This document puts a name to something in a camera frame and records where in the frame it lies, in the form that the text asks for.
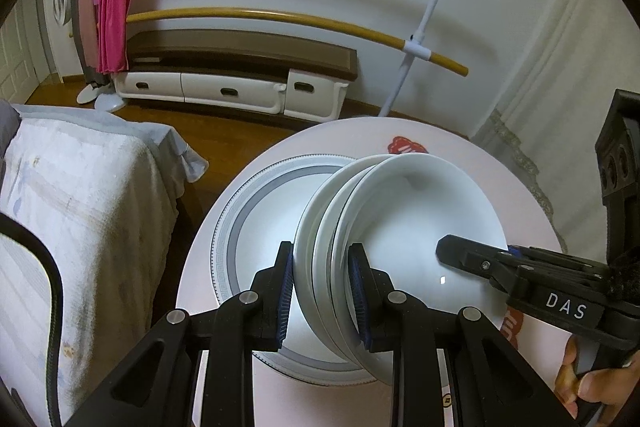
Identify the pink hanging cloth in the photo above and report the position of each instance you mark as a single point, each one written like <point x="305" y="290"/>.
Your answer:
<point x="112" y="7"/>

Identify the person's right hand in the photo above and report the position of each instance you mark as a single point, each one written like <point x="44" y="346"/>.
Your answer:
<point x="600" y="387"/>

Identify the brown and white cabinet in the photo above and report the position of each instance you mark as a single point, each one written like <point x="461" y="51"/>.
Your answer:
<point x="225" y="52"/>

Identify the white standing fan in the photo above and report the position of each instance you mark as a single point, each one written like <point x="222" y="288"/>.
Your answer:
<point x="62" y="2"/>

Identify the wooden barre rail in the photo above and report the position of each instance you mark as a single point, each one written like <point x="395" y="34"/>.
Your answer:
<point x="240" y="11"/>

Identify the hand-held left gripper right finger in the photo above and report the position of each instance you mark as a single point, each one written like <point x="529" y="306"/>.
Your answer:
<point x="359" y="302"/>

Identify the white bowl grey band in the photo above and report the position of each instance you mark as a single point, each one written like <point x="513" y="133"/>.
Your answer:
<point x="302" y="252"/>
<point x="320" y="257"/>
<point x="425" y="217"/>

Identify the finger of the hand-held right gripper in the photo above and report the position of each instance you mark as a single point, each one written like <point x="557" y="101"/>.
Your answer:
<point x="475" y="259"/>
<point x="560" y="263"/>

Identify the bed with white blanket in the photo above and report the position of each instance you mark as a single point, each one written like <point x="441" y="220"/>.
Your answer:
<point x="100" y="232"/>

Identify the white barre post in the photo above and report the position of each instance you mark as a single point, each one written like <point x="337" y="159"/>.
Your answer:
<point x="430" y="2"/>

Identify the cream pleated curtain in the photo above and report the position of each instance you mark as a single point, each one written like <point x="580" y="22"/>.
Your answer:
<point x="560" y="57"/>

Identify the grey pillow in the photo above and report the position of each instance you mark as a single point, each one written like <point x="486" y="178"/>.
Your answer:
<point x="7" y="132"/>

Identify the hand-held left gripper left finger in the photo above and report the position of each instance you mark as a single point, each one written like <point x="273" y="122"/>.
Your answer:
<point x="286" y="302"/>

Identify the brown grey hanging cloth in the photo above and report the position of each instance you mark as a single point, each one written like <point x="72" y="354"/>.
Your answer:
<point x="85" y="22"/>

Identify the white panel door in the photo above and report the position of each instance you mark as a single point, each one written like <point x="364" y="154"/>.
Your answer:
<point x="20" y="62"/>

